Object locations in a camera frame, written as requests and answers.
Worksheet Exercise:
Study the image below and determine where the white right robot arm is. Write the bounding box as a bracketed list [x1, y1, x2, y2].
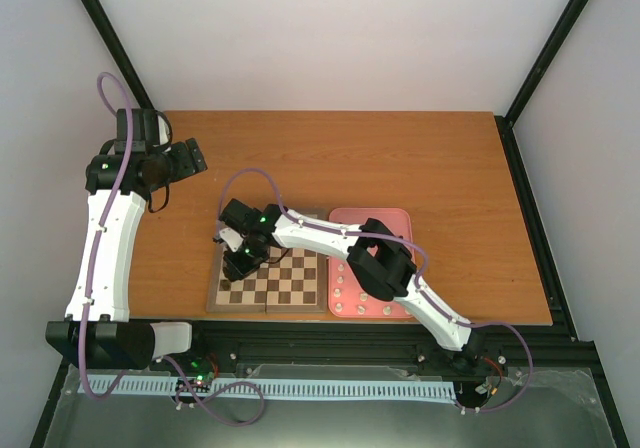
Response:
[214, 199, 482, 372]

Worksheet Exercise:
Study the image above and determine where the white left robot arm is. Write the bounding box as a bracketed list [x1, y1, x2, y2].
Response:
[45, 109, 208, 371]

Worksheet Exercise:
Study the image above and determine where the wooden chess board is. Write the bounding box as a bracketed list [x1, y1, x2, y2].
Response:
[205, 207, 327, 316]

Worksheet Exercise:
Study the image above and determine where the pink plastic tray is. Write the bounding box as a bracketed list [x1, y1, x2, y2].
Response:
[327, 206, 422, 319]

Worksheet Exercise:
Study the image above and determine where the black aluminium frame rail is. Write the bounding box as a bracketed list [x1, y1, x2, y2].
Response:
[29, 317, 631, 448]

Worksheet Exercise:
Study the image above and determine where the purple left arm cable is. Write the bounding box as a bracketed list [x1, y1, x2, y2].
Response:
[78, 71, 266, 427]

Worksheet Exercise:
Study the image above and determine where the light blue cable duct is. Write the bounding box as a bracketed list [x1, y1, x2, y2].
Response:
[77, 373, 457, 404]

